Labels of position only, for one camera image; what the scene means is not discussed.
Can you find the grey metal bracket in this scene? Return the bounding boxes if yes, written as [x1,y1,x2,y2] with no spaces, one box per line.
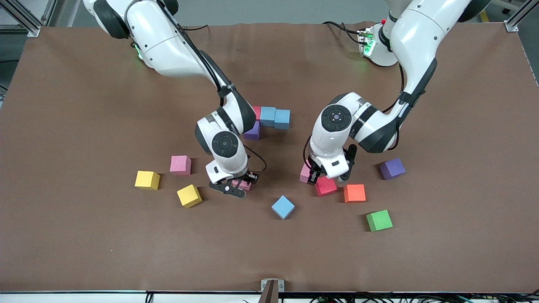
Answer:
[259,279,285,303]

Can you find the yellow foam cube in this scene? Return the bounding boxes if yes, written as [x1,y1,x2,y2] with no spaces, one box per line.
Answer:
[176,184,203,209]
[134,170,161,191]

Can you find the black arm base cable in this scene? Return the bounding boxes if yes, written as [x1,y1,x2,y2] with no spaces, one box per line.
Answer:
[322,21,363,45]

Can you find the purple foam cube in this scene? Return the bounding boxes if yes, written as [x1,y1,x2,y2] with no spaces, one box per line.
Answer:
[243,121,261,141]
[379,158,406,181]

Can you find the green foam cube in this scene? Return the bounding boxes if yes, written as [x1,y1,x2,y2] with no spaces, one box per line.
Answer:
[366,209,394,232]

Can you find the aluminium frame profile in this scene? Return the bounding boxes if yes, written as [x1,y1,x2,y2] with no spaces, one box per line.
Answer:
[504,0,539,33]
[0,0,41,37]

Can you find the blue foam cube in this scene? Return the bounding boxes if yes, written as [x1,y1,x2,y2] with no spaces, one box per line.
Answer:
[260,106,276,128]
[271,195,295,220]
[275,109,291,130]

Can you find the brown table cover sheet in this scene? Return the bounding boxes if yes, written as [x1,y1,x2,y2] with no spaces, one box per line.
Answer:
[0,21,539,294]

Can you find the orange foam cube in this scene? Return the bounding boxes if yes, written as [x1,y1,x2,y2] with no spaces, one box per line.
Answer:
[343,184,366,204]

